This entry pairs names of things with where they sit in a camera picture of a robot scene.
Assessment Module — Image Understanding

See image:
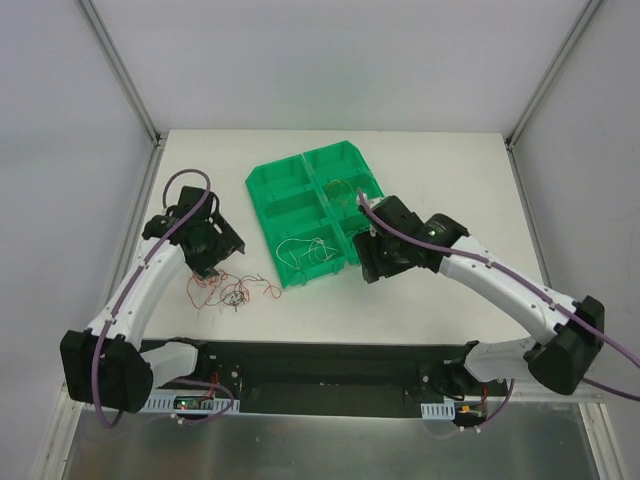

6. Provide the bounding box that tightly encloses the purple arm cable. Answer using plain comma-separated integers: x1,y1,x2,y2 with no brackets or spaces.
92,168,236,429
358,187,640,401

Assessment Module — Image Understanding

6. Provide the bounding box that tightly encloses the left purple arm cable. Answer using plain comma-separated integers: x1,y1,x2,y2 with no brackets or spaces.
92,168,236,429

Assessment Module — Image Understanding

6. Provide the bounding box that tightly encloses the green plastic bin right column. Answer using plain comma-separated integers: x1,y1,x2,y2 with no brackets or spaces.
302,141,385,265

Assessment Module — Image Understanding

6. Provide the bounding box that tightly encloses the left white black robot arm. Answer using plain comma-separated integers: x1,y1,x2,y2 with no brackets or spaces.
60,186,245,413

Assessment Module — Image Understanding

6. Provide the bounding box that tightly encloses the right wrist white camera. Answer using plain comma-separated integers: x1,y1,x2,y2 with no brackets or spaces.
357,189,384,210

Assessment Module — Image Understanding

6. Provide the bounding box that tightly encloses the white cable duct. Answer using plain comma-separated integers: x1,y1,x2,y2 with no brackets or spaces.
420,400,456,421
140,394,240,415

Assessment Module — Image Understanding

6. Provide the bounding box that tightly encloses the left white cable duct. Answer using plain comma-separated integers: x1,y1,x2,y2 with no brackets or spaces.
140,394,240,415

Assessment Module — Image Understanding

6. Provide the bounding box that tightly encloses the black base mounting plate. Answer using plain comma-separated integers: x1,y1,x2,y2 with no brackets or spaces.
149,339,506,416

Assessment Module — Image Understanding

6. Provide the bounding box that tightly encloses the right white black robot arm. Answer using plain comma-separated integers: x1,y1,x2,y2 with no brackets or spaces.
353,192,605,399

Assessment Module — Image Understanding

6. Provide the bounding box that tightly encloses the white wire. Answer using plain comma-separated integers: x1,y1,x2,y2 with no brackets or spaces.
275,236,339,271

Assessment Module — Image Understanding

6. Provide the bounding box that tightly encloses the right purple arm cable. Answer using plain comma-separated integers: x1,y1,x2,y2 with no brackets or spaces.
358,187,640,401

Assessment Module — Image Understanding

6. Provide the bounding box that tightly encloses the green plastic bin left column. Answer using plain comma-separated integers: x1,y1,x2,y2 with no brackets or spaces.
245,154,347,288

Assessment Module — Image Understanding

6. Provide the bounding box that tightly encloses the right white cable duct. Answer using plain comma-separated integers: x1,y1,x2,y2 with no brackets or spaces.
420,400,456,421

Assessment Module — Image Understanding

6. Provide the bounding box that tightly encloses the coloured wire bundle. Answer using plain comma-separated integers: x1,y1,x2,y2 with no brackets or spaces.
217,272,283,311

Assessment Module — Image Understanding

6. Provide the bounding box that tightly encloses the green plastic bin column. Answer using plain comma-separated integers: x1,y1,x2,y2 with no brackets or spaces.
245,154,347,288
302,141,385,265

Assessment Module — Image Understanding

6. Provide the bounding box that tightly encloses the orange wire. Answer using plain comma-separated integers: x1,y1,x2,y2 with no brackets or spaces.
326,179,357,207

